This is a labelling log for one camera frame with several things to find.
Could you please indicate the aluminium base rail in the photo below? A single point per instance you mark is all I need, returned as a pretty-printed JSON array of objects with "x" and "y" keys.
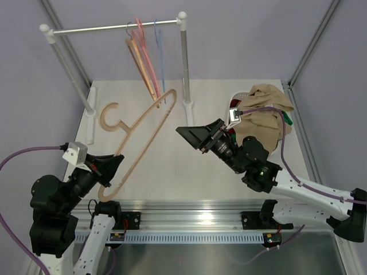
[{"x": 219, "y": 216}]

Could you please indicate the blue wire hanger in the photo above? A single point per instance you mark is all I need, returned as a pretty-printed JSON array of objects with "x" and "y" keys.
[{"x": 158, "y": 40}]

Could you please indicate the orange wooden hanger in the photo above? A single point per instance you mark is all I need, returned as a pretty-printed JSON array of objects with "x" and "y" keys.
[{"x": 142, "y": 68}]

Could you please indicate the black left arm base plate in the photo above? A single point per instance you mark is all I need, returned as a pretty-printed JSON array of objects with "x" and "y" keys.
[{"x": 128, "y": 220}]

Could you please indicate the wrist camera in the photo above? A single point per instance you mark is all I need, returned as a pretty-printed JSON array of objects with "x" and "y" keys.
[
  {"x": 76, "y": 154},
  {"x": 234, "y": 117}
]

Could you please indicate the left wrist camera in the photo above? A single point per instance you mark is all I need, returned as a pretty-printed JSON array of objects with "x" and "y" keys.
[{"x": 76, "y": 154}]

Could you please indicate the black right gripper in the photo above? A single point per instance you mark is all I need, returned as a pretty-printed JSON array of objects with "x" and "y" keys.
[{"x": 198, "y": 136}]

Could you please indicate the beige wooden hanger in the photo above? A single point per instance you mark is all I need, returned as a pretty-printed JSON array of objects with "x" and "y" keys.
[{"x": 137, "y": 136}]

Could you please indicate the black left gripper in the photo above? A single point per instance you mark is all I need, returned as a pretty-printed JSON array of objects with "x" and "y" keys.
[{"x": 105, "y": 166}]

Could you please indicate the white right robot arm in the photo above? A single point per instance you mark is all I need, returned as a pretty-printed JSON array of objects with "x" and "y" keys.
[{"x": 342, "y": 211}]

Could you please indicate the dark red cloth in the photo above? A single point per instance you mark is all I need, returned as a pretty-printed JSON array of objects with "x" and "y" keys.
[{"x": 234, "y": 103}]

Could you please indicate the beige t shirt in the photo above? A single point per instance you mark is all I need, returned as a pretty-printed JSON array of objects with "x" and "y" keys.
[{"x": 266, "y": 126}]

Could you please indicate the white slotted cable duct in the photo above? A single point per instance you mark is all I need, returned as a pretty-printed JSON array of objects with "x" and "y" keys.
[{"x": 135, "y": 237}]

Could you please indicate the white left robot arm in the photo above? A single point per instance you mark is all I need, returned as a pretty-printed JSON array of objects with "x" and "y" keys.
[{"x": 52, "y": 232}]

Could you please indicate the green cloth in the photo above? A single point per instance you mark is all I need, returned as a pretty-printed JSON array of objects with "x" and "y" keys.
[{"x": 287, "y": 118}]

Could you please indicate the thick pink plastic hanger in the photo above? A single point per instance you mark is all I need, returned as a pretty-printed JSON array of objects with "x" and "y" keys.
[{"x": 149, "y": 57}]

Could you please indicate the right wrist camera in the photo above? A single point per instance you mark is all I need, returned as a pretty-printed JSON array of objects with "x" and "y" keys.
[{"x": 234, "y": 117}]

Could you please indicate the aluminium frame post left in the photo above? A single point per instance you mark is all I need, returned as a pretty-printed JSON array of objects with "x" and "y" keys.
[{"x": 55, "y": 22}]

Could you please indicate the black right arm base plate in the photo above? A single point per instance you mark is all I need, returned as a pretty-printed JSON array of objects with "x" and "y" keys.
[{"x": 256, "y": 220}]

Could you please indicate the aluminium frame post right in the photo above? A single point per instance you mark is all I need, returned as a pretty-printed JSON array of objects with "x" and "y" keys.
[{"x": 315, "y": 40}]

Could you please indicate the silver clothes rack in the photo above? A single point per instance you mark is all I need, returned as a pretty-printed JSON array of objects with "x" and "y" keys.
[{"x": 89, "y": 102}]

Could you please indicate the white laundry basket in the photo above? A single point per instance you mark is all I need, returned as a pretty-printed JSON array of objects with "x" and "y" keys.
[{"x": 240, "y": 95}]

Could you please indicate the aluminium frame post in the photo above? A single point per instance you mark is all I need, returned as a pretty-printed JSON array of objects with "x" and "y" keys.
[
  {"x": 55, "y": 22},
  {"x": 315, "y": 40}
]

